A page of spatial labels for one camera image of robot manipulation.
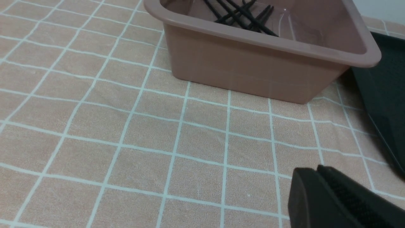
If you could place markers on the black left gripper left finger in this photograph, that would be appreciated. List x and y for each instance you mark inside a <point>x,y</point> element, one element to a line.
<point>312,203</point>

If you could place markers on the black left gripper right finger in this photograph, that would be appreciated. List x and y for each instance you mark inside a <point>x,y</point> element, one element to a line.
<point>368,208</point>

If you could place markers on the black plastic tray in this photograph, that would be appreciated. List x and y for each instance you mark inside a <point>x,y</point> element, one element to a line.
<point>382,89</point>

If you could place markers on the pink plastic bin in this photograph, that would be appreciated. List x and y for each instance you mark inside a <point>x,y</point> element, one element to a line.
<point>318,41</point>

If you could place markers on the black chopstick in bin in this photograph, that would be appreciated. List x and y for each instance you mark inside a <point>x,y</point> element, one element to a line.
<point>235,13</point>
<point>262,18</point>
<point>240,22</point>
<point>250,19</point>
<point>251,24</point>
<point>212,9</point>

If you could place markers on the pink checkered tablecloth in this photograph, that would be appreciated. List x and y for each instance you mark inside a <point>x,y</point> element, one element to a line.
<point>97,133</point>

